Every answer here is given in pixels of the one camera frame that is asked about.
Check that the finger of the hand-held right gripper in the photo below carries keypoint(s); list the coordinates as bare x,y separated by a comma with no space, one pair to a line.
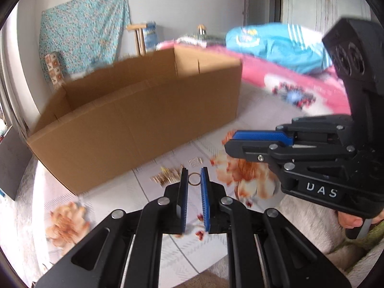
261,136
249,151

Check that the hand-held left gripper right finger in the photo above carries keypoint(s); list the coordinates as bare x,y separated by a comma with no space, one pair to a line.
205,198

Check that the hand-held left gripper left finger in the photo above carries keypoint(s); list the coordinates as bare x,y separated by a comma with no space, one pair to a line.
183,201

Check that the gold comb charm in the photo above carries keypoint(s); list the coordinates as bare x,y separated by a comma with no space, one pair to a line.
195,161

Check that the brown cardboard box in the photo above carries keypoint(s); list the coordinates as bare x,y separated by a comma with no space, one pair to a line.
135,126

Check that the person's right hand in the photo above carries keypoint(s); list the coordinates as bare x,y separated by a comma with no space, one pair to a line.
349,222

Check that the floral tablecloth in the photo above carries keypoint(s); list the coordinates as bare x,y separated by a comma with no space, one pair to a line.
126,210

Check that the turquoise printed blanket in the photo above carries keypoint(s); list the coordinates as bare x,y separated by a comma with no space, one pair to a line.
285,51

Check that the green fluffy cloth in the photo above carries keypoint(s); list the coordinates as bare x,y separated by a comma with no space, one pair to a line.
375,237

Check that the blue water jug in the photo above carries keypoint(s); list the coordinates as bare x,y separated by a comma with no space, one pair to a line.
151,37

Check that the wooden chair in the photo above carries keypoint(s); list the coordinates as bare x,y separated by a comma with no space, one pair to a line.
139,42

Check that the checked patterned roll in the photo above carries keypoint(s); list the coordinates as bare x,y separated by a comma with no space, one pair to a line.
54,69

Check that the grey curtain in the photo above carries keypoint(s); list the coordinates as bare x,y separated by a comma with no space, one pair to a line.
12,96

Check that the teal floral wall cloth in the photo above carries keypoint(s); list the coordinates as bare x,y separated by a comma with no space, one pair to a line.
84,30

